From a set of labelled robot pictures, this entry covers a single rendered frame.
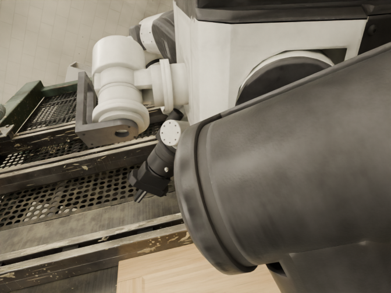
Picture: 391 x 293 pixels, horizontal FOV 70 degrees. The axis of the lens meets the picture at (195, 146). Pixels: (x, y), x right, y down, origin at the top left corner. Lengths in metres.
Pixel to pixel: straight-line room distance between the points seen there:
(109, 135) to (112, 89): 0.05
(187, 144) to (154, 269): 0.58
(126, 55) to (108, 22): 5.32
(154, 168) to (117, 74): 0.45
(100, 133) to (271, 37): 0.20
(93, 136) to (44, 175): 0.84
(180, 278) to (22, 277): 0.38
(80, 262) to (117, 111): 0.52
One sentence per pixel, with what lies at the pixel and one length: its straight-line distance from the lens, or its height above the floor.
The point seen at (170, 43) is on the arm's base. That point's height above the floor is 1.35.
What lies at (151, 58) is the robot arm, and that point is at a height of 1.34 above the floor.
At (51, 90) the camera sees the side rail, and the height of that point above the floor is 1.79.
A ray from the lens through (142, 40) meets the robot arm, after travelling 0.75.
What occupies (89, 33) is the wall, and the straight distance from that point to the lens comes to 5.70.
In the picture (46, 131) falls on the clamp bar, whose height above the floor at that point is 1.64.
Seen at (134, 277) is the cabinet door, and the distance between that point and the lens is 0.72.
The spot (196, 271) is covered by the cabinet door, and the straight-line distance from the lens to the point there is 0.69.
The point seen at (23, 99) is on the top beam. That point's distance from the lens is 1.91.
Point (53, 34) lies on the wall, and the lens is 5.80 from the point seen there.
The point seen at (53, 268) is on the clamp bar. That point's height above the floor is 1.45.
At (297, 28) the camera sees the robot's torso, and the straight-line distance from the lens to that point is 0.23.
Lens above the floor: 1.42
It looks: 19 degrees down
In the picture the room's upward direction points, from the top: 76 degrees counter-clockwise
